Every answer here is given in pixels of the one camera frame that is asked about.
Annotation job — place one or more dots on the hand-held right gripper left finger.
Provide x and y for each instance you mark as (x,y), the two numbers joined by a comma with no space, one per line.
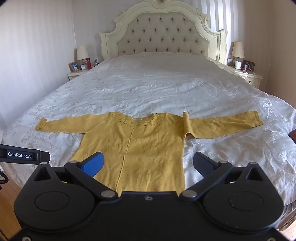
(92,165)

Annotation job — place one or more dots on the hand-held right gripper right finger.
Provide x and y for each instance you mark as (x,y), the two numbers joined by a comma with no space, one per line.
(204,165)

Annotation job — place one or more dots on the yellow knit sweater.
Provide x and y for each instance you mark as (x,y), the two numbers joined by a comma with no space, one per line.
(150,150)

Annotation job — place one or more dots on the cream nightstand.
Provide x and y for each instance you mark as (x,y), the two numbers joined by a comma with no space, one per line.
(252,78)
(74,74)

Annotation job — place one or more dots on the bed with white bedspread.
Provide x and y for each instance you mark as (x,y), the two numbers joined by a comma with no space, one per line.
(161,81)

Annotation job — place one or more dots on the dark brown object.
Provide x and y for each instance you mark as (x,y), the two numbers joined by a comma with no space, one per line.
(293,136)

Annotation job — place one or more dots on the small white clock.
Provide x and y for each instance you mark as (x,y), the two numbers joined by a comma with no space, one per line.
(83,67)

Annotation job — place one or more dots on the red bottle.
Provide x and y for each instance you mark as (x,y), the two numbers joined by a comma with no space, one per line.
(88,63)

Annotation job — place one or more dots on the white cylinder device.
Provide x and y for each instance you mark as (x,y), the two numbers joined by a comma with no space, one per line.
(237,64)

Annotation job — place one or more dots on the beige table lamp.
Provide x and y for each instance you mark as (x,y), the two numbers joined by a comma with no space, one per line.
(238,49)
(82,52)

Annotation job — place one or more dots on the cream tufted headboard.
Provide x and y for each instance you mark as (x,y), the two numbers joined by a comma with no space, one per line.
(161,32)

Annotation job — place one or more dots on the wooden photo frame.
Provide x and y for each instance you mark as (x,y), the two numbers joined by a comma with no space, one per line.
(74,66)

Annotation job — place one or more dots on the dark photo frame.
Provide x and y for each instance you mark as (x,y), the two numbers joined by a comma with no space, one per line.
(248,65)

